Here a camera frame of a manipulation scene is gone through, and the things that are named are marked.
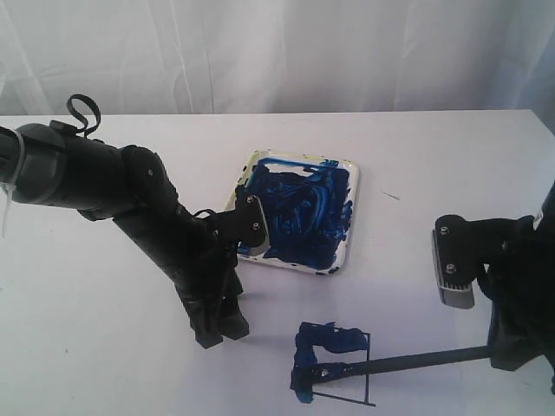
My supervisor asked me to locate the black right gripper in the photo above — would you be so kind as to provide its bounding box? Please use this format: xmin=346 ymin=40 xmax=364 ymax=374
xmin=486 ymin=216 xmax=554 ymax=371

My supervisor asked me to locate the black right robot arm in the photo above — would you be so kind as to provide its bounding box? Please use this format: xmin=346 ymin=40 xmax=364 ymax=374
xmin=479 ymin=189 xmax=554 ymax=371

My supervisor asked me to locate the white paper with square outline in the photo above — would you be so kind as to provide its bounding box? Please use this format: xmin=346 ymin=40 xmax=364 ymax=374
xmin=175 ymin=259 xmax=489 ymax=415

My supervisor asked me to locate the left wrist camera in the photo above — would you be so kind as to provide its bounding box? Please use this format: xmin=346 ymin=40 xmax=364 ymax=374
xmin=217 ymin=194 xmax=270 ymax=257

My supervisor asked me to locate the white backdrop curtain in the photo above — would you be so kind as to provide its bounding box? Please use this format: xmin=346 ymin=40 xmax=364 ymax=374
xmin=1 ymin=1 xmax=554 ymax=121

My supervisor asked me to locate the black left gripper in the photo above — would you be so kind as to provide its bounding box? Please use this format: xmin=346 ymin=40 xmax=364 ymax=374
xmin=175 ymin=211 xmax=250 ymax=348

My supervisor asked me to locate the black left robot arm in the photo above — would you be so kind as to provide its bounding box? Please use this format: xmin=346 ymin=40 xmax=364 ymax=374
xmin=1 ymin=122 xmax=249 ymax=348

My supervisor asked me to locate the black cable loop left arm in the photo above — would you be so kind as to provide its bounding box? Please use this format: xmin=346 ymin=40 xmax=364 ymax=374
xmin=66 ymin=94 xmax=101 ymax=138

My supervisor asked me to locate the black paintbrush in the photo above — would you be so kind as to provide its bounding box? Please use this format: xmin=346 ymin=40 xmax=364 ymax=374
xmin=292 ymin=346 xmax=490 ymax=385

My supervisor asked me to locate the white paint tray blue paint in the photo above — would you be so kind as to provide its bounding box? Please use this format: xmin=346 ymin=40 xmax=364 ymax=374
xmin=225 ymin=149 xmax=360 ymax=276

